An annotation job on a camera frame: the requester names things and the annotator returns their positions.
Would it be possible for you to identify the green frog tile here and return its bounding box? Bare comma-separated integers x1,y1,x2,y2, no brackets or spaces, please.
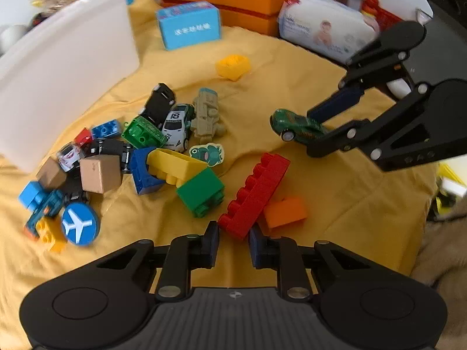
189,143,224,165

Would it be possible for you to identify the wet wipes pack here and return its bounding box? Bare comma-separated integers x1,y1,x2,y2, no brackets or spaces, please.
277,0,382,64

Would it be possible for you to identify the small wooden cube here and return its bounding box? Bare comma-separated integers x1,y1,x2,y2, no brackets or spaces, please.
36,157,68,189

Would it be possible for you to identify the beige fuzzy blanket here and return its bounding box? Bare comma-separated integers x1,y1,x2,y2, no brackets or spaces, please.
412,211,467,350

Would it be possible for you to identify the green toy car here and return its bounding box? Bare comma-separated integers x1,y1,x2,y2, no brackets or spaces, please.
270,108,325,143

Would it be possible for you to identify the large green brick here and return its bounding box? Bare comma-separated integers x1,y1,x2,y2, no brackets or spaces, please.
176,168,225,218

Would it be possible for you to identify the teal toy vehicle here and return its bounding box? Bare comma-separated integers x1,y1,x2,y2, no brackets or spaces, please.
25,189,68,239

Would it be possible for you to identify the light blue block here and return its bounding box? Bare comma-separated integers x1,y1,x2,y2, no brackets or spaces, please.
18,181,46,210

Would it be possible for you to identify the red plastic toy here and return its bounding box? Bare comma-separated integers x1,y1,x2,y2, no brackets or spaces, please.
359,0,404,32

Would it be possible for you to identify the small blue brick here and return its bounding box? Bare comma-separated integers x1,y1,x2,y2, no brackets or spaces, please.
91,120,123,140

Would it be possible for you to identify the small yellow block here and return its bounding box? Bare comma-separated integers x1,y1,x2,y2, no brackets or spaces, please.
215,55,252,81

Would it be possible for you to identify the long red brick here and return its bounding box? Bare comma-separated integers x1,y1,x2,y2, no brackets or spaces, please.
218,152,291,241

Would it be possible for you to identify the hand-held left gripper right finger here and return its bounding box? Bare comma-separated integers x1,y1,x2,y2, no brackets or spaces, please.
249,224,369,301

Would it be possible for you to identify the small red toy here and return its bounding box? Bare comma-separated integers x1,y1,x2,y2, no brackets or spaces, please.
74,128,93,148

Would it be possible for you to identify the white red toy car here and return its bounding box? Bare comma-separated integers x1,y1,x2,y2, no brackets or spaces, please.
56,144,81,172

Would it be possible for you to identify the yellow green box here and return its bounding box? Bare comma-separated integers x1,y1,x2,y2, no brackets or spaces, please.
436,164,467,223

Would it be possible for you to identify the small yellow brick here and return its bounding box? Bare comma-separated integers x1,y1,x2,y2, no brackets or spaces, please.
36,219,67,254

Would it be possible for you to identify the blue round airplane tile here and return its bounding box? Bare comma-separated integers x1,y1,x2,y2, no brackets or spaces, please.
61,203,100,246

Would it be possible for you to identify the tan toy military vehicle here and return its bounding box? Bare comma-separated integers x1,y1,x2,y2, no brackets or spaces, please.
191,88,227,144

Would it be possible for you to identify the orange brick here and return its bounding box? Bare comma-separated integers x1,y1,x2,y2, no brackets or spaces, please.
263,196,308,231

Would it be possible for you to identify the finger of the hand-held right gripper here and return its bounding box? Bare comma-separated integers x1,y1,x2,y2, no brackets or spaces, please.
307,83,431,161
308,21,427,125

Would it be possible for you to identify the yellow cloth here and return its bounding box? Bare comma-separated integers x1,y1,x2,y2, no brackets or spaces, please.
0,0,438,350

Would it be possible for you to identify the black toy car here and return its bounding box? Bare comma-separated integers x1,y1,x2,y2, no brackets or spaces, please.
140,83,176,128

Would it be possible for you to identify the black toy vehicle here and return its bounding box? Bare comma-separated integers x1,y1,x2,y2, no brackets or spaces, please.
86,139,134,174

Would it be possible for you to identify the large wooden cube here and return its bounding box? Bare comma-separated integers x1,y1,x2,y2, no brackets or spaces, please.
79,155,123,194

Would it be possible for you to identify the dark blue brick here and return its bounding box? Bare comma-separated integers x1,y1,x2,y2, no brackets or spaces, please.
129,147,165,195

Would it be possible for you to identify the white toy race car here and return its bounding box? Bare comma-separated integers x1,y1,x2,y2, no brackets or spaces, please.
161,104,195,152

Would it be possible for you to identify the blue carton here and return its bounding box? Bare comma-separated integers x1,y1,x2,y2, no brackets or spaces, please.
156,1,222,51

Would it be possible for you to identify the white plastic bin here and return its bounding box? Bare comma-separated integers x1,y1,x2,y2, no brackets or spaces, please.
0,0,141,174

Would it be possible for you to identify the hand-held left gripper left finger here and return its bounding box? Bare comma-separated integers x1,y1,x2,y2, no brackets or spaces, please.
97,222,219,302

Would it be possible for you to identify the green studded brick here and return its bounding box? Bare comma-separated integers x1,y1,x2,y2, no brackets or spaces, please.
121,115,166,150

